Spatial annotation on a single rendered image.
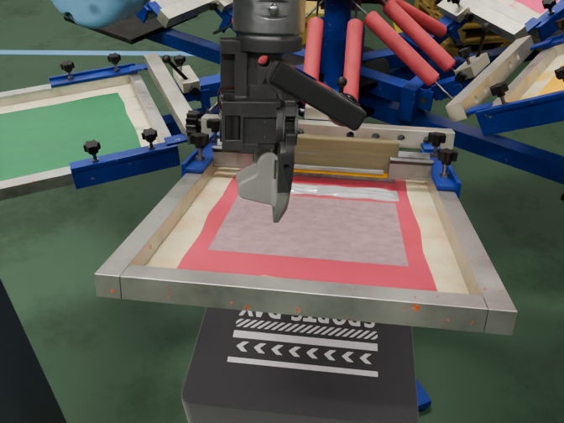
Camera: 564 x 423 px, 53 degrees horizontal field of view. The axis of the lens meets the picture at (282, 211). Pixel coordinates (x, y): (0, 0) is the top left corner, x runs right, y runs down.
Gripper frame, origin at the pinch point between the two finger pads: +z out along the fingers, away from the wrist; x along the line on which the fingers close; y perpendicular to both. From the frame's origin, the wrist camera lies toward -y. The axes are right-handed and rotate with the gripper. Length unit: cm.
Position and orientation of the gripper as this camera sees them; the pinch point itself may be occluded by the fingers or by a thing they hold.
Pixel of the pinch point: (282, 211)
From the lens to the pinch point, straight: 66.8
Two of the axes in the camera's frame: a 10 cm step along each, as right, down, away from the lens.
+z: -0.3, 9.2, 3.9
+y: -9.9, 0.2, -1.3
